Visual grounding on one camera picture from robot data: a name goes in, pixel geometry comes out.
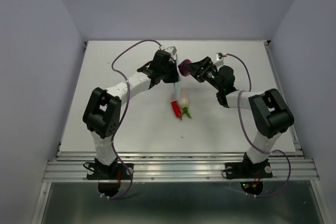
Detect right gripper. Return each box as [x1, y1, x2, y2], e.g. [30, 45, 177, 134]
[182, 56, 222, 91]

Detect purple onion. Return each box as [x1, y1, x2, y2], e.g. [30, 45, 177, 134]
[178, 59, 192, 77]

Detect clear zip top bag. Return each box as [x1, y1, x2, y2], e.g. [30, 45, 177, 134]
[173, 54, 181, 100]

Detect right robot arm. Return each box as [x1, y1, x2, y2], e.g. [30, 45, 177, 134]
[178, 57, 294, 179]

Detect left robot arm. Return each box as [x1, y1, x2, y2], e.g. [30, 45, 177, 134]
[82, 47, 179, 179]

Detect white radish with leaves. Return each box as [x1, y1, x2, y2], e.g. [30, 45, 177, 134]
[176, 89, 192, 120]

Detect red chili pepper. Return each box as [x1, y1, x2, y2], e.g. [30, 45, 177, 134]
[171, 101, 182, 119]

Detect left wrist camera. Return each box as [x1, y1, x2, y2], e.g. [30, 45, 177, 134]
[160, 45, 177, 57]

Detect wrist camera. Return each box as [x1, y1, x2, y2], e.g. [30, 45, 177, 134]
[160, 45, 177, 57]
[214, 52, 227, 68]

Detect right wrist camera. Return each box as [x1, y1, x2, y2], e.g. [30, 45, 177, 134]
[214, 52, 227, 68]

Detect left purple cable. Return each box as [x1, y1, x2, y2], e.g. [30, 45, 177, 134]
[111, 40, 134, 200]

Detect purple cable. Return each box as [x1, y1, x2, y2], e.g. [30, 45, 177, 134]
[111, 40, 134, 200]
[226, 53, 291, 198]

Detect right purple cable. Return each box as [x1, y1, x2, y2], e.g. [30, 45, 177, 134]
[226, 53, 291, 198]

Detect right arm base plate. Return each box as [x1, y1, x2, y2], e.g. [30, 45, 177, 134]
[222, 162, 273, 179]

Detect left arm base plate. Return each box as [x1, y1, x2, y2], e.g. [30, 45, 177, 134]
[83, 162, 134, 181]

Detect aluminium mounting rail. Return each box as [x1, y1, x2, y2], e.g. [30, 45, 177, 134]
[43, 151, 319, 183]

